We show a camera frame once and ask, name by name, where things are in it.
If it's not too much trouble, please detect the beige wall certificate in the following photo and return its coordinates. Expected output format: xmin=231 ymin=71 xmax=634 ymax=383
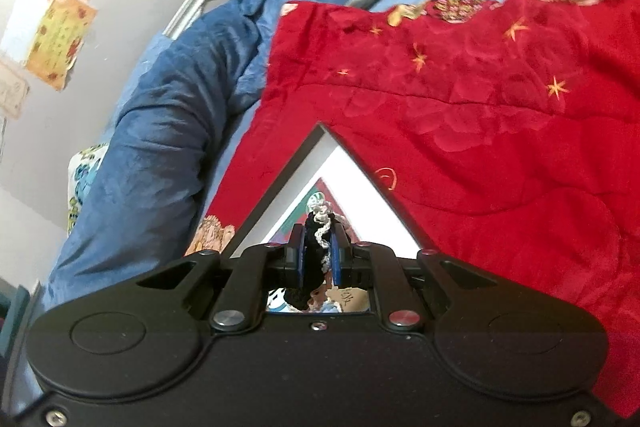
xmin=0 ymin=59 xmax=30 ymax=120

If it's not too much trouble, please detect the black crochet scrunchie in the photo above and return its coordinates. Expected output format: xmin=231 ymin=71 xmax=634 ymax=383
xmin=300 ymin=199 xmax=336 ymax=294

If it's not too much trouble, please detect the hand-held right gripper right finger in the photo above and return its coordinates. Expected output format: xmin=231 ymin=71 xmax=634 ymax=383
xmin=332 ymin=226 xmax=501 ymax=333

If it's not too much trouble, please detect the cartoon print pillow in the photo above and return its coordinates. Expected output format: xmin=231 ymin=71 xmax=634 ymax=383
xmin=66 ymin=143 xmax=109 ymax=236

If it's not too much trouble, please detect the yellow orange wall poster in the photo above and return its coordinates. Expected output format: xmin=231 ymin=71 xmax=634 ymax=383
xmin=25 ymin=0 xmax=97 ymax=94

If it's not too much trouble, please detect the red printed blanket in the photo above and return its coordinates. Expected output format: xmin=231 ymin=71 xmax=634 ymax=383
xmin=187 ymin=0 xmax=640 ymax=424

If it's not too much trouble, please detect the black cardboard box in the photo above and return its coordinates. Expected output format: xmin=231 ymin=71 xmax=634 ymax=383
xmin=220 ymin=121 xmax=427 ymax=314

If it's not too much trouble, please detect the blue velvet duvet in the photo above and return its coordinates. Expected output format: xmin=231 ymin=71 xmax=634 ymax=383
xmin=42 ymin=0 xmax=392 ymax=314

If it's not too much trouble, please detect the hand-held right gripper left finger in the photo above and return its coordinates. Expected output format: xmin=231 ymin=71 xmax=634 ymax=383
xmin=135 ymin=226 xmax=307 ymax=333

